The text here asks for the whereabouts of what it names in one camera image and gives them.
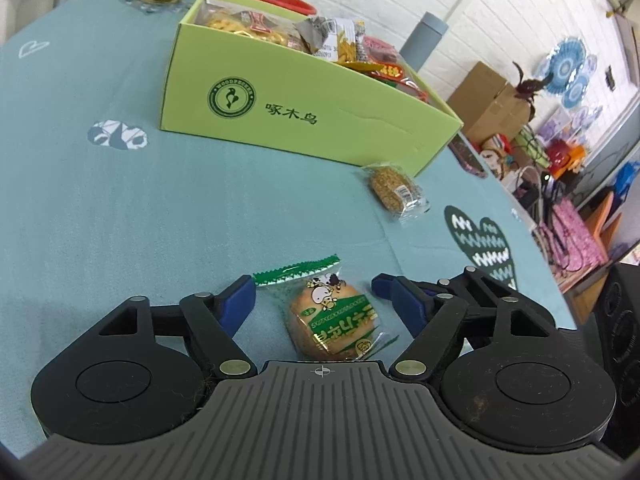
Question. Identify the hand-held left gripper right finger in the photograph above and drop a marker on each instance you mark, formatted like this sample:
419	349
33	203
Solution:
410	307

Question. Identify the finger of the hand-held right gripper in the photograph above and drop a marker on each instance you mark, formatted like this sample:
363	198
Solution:
382	285

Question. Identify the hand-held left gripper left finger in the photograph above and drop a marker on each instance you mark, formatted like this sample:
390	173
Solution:
237	302

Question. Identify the clear cake packet green label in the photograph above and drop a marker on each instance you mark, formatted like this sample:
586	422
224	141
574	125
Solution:
330	320

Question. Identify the clear packet brown grain cake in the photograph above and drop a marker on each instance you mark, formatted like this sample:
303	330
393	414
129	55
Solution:
395	190

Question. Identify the green cardboard box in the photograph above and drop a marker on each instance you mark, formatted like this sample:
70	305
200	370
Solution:
300	105

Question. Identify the pink patterned cloth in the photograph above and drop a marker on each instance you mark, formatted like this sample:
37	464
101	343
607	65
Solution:
575	240

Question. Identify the orange chair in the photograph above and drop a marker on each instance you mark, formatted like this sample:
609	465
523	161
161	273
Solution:
602	217

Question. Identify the blue bag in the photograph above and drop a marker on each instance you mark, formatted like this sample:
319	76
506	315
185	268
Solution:
627	180

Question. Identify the smartphone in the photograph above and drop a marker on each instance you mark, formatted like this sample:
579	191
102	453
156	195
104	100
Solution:
467	155

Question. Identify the red white figure toy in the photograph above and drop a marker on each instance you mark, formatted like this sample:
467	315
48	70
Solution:
495	152

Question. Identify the brown cardboard box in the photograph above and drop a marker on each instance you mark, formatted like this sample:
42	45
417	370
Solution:
487	100

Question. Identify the grey-blue thermos bottle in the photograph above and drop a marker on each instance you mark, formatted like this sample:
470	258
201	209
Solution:
422	40

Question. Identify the dark dried plant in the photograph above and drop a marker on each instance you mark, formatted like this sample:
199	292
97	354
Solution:
530	85

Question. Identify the blue paper fan decoration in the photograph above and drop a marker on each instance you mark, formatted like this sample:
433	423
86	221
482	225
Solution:
567	70

